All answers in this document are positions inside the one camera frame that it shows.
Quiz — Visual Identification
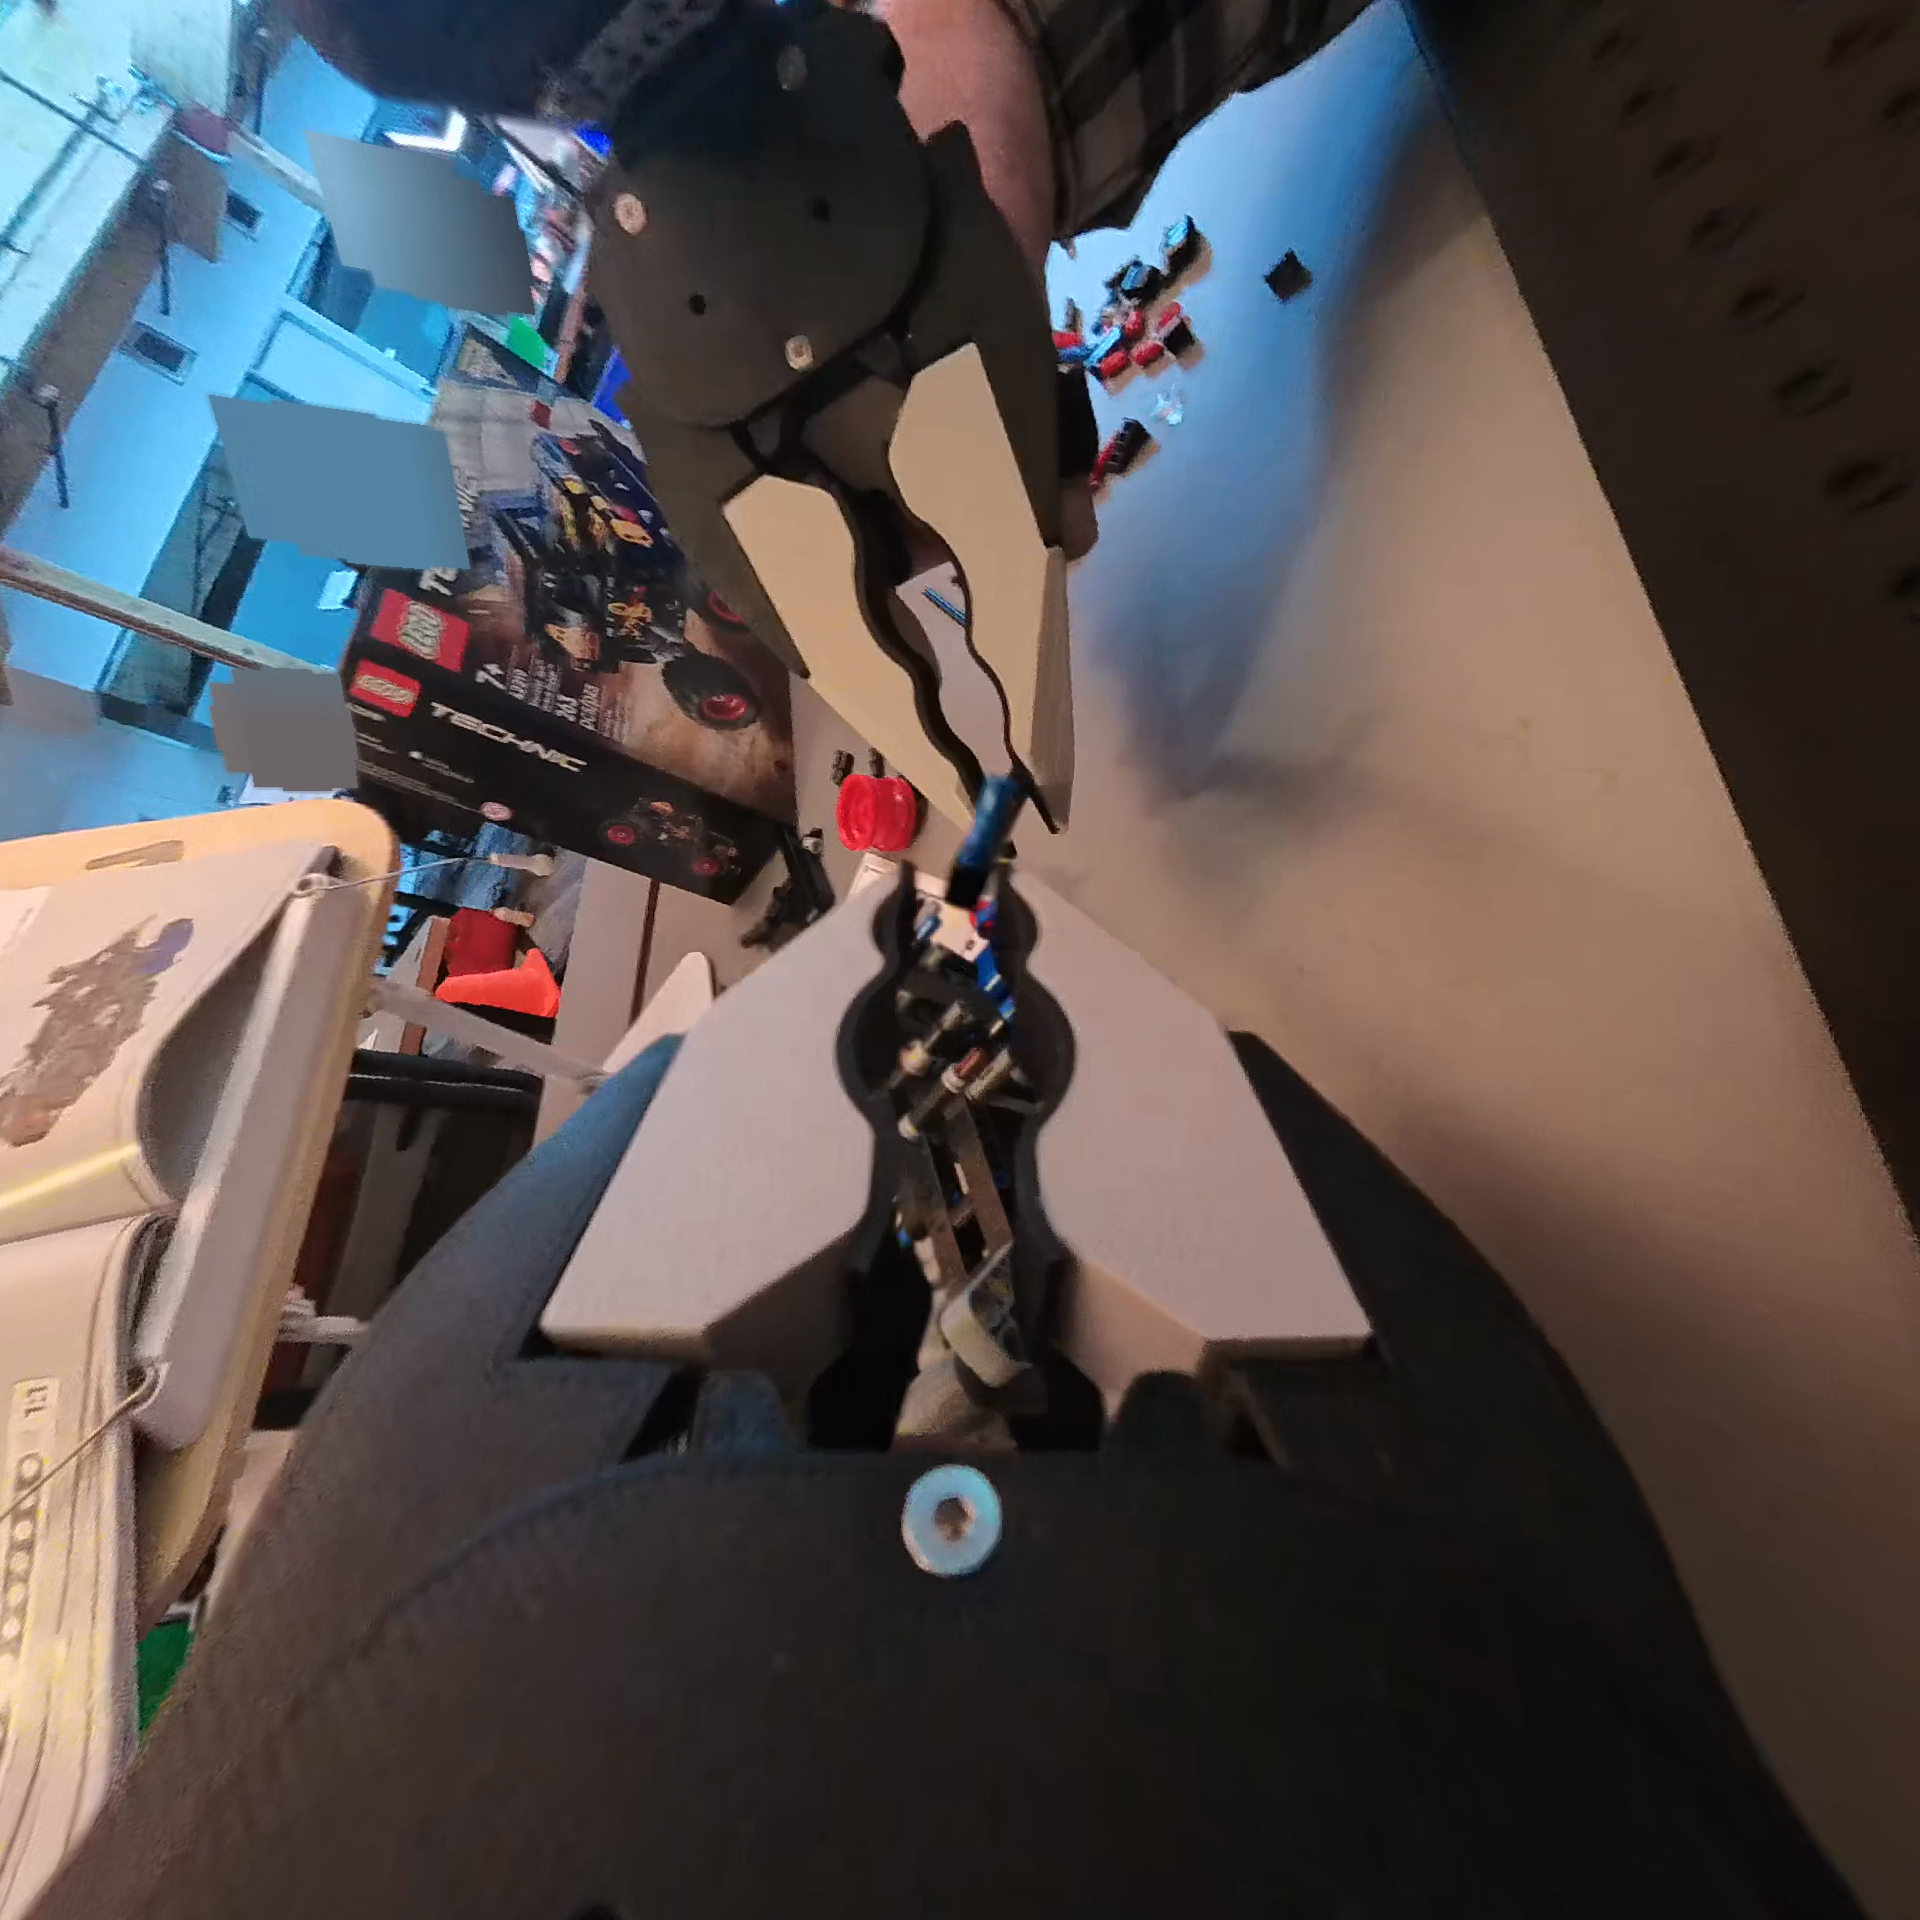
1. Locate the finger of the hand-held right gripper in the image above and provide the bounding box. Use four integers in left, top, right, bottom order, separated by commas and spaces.
884, 342, 1081, 839
721, 469, 1040, 828

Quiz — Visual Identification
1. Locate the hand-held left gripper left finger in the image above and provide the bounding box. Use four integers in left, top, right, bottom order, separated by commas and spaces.
536, 873, 920, 1446

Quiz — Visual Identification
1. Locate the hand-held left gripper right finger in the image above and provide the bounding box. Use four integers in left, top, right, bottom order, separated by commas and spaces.
1003, 869, 1377, 1429

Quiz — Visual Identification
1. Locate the black blue toy car chassis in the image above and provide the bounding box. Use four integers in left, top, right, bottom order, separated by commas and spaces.
876, 899, 1060, 1411

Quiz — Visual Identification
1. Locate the blue connector pin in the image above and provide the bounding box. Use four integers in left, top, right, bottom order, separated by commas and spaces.
960, 767, 1034, 902

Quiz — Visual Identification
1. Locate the person's right forearm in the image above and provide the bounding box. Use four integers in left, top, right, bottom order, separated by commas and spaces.
1021, 0, 1375, 241

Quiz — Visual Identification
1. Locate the grey desk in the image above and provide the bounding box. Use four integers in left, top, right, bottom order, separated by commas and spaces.
571, 0, 1920, 1920

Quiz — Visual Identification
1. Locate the person's right hand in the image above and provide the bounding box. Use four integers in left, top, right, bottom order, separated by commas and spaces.
896, 0, 1068, 253

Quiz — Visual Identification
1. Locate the pile of small red pieces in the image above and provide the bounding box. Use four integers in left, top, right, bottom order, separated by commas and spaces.
1047, 213, 1211, 485

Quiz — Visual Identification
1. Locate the red toy wheel hub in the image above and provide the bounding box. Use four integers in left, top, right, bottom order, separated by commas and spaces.
832, 767, 920, 854

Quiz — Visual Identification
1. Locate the black toy set box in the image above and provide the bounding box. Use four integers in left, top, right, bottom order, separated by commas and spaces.
342, 322, 798, 906

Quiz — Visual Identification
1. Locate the white book stand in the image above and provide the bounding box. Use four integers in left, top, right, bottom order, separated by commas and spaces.
0, 802, 721, 1651

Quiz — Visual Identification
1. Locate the white instruction booklet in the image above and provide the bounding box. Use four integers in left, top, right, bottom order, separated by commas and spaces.
0, 839, 302, 1920

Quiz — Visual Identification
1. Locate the black dimpled foam pad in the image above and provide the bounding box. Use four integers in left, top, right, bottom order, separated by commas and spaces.
1411, 0, 1920, 1247

